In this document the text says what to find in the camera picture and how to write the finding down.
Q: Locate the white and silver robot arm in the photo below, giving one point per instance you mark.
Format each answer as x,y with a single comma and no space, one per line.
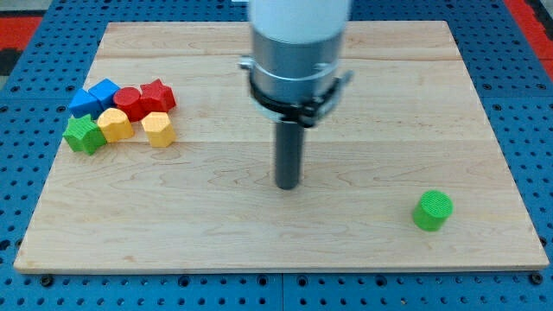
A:
295,53

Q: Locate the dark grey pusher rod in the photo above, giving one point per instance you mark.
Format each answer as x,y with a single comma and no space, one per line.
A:
288,163

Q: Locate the yellow hexagon block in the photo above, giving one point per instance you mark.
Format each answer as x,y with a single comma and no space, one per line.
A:
159,129

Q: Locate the red star block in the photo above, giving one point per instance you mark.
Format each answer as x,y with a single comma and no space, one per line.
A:
157,97

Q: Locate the green star block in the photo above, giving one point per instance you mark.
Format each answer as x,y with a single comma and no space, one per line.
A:
82,134

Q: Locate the green cylinder block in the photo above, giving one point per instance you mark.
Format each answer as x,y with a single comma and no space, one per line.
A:
432,210

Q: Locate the blue cube block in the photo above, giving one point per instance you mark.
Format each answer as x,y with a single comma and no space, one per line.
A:
104,91

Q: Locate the yellow heart block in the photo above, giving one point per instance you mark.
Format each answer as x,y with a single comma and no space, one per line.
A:
115,125

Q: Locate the red cylinder block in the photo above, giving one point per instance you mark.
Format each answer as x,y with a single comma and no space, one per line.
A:
128,100

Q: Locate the light wooden board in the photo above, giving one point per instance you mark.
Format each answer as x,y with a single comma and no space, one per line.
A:
410,121

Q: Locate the blue triangle block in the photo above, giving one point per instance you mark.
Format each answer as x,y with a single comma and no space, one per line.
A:
83,103

